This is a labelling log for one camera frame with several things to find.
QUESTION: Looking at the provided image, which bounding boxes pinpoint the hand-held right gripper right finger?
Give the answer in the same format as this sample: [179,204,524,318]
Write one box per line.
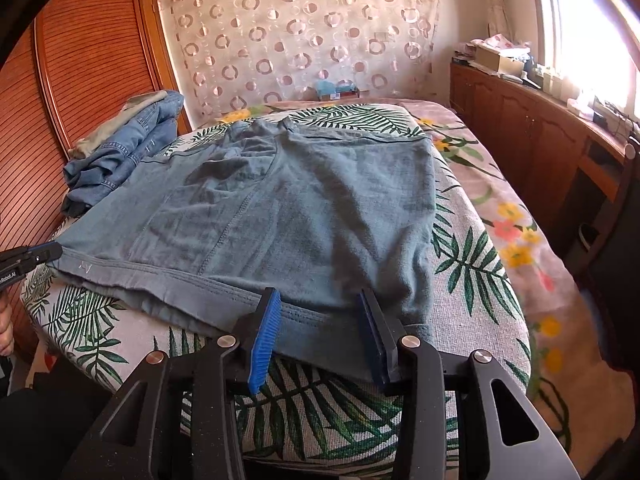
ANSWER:
[357,287,583,480]

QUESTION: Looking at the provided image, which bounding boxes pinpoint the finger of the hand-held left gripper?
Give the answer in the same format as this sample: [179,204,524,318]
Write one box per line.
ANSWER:
[0,241,64,275]

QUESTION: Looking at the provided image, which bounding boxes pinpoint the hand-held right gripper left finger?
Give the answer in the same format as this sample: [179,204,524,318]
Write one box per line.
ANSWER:
[60,287,283,480]

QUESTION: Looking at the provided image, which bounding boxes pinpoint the blue-grey pants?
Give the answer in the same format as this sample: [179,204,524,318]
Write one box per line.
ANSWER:
[50,116,437,382]

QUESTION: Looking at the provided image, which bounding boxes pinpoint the person's left hand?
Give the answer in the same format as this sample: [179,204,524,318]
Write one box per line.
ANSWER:
[0,304,17,357]

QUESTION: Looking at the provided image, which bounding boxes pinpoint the leaf print blanket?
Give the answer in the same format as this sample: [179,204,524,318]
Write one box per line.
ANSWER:
[22,102,532,466]

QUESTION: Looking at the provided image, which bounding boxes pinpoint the blue denim jeans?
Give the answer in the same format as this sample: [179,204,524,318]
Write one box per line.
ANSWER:
[62,91,186,215]

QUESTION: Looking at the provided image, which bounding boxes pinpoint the grey folded garment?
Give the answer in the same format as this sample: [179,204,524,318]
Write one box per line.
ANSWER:
[70,91,168,158]

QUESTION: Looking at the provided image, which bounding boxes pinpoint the person's dark clothing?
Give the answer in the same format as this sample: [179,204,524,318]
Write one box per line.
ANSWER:
[0,357,118,480]

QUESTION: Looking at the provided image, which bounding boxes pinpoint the wooden louvered wardrobe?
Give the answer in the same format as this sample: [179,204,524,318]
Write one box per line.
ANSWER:
[0,0,195,356]

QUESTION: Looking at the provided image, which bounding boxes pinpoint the dark furniture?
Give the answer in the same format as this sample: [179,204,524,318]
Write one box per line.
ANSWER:
[582,130,640,366]

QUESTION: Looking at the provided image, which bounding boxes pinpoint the wooden side cabinet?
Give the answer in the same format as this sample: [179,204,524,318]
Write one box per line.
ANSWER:
[449,61,638,261]

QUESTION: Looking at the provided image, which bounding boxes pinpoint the circle patterned sheer curtain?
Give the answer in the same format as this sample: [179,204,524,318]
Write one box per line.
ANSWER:
[159,0,442,128]

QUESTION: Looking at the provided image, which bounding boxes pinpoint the bright window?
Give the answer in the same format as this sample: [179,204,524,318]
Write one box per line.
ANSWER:
[530,0,640,126]

